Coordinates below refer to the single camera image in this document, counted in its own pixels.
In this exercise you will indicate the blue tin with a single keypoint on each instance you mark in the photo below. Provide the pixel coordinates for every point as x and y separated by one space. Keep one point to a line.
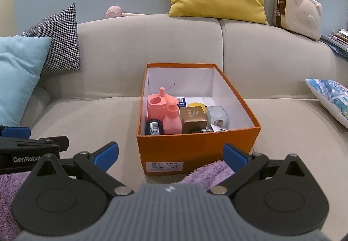
181 101

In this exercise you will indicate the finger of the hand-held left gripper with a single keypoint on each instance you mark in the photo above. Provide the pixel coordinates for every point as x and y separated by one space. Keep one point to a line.
16 132
40 141

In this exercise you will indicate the yellow tape measure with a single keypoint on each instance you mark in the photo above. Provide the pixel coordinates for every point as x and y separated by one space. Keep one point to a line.
197 106

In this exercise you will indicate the pink plush toy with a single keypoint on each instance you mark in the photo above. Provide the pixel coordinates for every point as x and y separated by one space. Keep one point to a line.
114 12

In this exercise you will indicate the dark blue bottle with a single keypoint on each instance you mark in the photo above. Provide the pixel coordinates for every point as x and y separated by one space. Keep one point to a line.
153 126

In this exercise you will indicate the orange cardboard box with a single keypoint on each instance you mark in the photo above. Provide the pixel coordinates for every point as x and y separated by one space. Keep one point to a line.
190 148

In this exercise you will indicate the gold box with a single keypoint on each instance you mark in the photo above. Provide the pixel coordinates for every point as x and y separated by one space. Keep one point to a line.
193 120

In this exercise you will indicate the light blue pillow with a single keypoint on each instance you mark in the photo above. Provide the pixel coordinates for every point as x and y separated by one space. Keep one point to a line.
19 75

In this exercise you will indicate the stack of books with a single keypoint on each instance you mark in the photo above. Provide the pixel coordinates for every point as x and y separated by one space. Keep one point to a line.
337 39

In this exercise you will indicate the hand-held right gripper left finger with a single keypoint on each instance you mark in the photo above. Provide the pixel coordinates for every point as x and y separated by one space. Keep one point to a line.
106 156

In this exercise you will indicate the cream bear suitcase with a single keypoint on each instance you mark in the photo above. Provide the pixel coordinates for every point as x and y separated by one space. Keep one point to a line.
301 12

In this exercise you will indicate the black white houndstooth pillow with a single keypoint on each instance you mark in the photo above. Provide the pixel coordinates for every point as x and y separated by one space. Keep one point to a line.
59 39

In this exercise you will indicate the blue white printed pillow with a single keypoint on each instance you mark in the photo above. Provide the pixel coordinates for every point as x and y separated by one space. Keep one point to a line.
331 97

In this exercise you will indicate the plaid case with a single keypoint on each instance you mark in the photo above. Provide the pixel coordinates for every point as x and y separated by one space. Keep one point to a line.
217 129

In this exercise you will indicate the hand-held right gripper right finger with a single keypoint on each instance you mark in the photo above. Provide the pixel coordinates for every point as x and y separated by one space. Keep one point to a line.
233 155

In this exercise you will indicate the pink bottle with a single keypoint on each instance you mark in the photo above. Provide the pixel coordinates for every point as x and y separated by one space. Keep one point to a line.
171 121

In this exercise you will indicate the clear plastic cube box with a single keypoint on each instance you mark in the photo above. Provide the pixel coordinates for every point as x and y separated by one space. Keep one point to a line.
217 117

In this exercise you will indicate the purple fuzzy cloth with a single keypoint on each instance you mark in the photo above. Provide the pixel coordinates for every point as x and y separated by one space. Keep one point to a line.
206 173

